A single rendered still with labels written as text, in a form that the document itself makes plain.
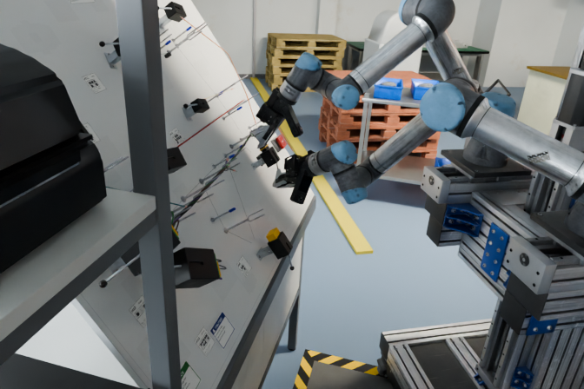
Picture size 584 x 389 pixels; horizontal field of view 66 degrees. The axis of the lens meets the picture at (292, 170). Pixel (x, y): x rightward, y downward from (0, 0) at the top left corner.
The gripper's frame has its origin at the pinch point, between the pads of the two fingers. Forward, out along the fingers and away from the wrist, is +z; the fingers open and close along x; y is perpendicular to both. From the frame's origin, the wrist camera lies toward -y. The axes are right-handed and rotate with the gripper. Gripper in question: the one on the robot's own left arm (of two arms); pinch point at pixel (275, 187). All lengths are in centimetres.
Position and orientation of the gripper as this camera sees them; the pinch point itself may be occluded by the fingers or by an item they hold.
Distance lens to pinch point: 160.8
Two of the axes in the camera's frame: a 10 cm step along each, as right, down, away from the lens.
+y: 0.2, -9.2, 4.0
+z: -6.6, 2.9, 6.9
